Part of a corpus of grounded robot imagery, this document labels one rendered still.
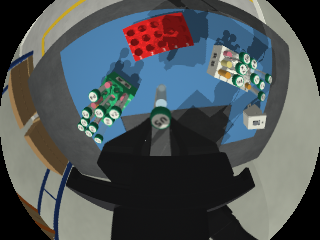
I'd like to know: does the blue bench mat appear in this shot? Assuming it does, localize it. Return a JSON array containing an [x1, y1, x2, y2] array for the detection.
[[60, 9, 272, 151]]

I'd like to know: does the red rack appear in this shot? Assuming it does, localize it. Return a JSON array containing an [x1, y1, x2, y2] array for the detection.
[[122, 12, 194, 62]]

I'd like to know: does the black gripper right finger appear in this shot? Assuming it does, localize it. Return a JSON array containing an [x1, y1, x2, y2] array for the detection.
[[169, 117, 220, 156]]

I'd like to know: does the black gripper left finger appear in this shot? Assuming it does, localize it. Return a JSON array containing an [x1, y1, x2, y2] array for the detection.
[[101, 117, 152, 156]]

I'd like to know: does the white test tube rack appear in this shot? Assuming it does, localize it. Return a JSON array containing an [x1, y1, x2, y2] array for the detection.
[[206, 45, 251, 92]]

